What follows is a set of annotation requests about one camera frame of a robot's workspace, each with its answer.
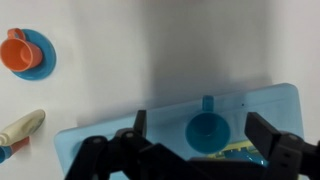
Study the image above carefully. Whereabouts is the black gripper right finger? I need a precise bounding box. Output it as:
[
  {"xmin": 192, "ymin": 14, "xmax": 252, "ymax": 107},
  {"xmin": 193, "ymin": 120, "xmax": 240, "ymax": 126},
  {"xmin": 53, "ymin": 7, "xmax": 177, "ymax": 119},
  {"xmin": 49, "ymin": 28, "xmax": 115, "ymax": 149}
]
[{"xmin": 244, "ymin": 111, "xmax": 320, "ymax": 180}]

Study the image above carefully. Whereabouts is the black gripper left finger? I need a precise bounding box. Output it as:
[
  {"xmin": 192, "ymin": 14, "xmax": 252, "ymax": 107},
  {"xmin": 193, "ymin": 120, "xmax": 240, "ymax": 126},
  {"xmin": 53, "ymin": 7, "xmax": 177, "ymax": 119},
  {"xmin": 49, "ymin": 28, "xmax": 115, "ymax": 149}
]
[{"xmin": 64, "ymin": 109, "xmax": 154, "ymax": 180}]

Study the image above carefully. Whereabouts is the blue toy cup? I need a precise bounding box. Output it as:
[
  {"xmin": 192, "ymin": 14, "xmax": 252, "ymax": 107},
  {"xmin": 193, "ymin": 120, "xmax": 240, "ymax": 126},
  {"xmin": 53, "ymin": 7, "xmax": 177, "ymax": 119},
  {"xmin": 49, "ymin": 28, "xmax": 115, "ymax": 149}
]
[{"xmin": 184, "ymin": 95, "xmax": 232, "ymax": 155}]

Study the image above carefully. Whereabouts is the light blue toy sink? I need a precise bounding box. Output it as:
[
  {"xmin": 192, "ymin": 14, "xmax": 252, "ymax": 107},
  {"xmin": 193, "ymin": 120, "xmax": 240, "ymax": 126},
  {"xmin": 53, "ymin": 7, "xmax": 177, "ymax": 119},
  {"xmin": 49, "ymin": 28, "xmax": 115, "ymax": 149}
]
[{"xmin": 54, "ymin": 82, "xmax": 305, "ymax": 180}]

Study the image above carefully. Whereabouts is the orange toy cup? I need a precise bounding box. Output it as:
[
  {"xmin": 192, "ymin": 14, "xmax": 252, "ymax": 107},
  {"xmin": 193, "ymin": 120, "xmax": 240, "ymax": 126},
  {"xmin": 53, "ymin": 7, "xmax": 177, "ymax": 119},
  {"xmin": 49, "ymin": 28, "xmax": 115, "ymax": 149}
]
[{"xmin": 0, "ymin": 27, "xmax": 44, "ymax": 73}]

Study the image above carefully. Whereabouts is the blue toy utensil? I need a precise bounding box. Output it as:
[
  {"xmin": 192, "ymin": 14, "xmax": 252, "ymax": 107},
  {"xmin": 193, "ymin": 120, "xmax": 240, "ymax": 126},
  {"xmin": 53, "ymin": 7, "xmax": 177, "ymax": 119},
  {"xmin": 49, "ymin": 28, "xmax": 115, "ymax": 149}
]
[{"xmin": 223, "ymin": 149, "xmax": 268, "ymax": 166}]

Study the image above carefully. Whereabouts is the yellow-green dish rack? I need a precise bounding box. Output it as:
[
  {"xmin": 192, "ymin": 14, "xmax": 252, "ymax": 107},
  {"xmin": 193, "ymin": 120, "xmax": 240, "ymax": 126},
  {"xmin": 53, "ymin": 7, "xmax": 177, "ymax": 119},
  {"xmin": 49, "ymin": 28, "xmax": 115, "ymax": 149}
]
[{"xmin": 206, "ymin": 139, "xmax": 268, "ymax": 168}]

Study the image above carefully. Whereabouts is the blue toy saucer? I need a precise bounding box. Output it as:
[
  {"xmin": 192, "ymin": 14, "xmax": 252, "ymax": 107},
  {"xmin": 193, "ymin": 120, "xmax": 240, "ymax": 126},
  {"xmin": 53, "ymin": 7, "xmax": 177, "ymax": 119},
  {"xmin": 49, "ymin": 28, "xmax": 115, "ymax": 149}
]
[{"xmin": 11, "ymin": 28, "xmax": 57, "ymax": 81}]

